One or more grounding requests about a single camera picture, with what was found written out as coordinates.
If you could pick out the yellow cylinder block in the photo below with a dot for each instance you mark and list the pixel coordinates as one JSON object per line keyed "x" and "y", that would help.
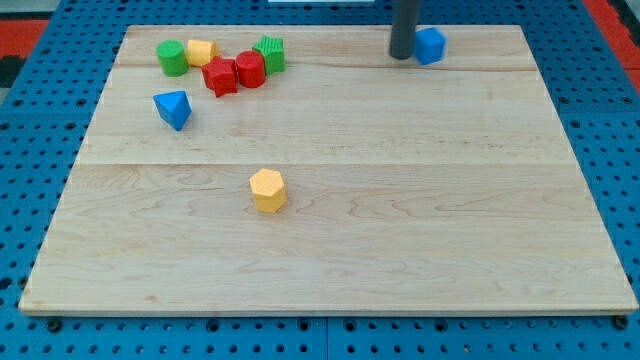
{"x": 200, "y": 52}

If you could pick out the red cylinder block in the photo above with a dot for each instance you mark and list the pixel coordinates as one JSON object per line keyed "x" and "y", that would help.
{"x": 251, "y": 69}

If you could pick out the blue cube block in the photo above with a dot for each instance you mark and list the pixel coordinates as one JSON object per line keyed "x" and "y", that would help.
{"x": 429, "y": 45}

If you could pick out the blue triangle block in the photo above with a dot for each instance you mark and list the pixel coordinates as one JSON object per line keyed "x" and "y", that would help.
{"x": 174, "y": 108}

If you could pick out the red star block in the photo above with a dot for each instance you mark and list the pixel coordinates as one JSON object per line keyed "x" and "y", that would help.
{"x": 220, "y": 76}

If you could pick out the green star block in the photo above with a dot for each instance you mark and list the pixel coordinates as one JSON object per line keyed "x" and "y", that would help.
{"x": 272, "y": 50}

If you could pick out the yellow hexagon block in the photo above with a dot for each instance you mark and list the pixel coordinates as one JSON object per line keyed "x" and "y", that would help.
{"x": 269, "y": 190}

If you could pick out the light wooden board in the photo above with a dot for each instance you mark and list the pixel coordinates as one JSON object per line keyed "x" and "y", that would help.
{"x": 441, "y": 190}

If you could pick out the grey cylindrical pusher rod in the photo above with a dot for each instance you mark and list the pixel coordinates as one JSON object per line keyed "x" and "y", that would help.
{"x": 404, "y": 22}

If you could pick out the green cylinder block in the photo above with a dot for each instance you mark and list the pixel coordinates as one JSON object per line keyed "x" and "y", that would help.
{"x": 172, "y": 58}

